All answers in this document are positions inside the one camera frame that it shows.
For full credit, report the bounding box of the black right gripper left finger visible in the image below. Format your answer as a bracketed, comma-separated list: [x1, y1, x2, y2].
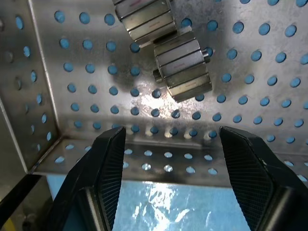
[44, 126, 128, 231]

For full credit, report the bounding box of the black table edge strip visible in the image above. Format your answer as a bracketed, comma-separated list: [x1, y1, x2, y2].
[0, 174, 43, 208]

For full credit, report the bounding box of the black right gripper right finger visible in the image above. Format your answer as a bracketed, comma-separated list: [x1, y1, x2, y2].
[218, 126, 308, 231]

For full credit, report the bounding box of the perforated steel tray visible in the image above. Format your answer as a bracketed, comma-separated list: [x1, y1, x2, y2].
[0, 0, 308, 189]

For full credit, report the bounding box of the metal pneumatic cylinder block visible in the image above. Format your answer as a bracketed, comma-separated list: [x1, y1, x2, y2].
[152, 31, 214, 104]

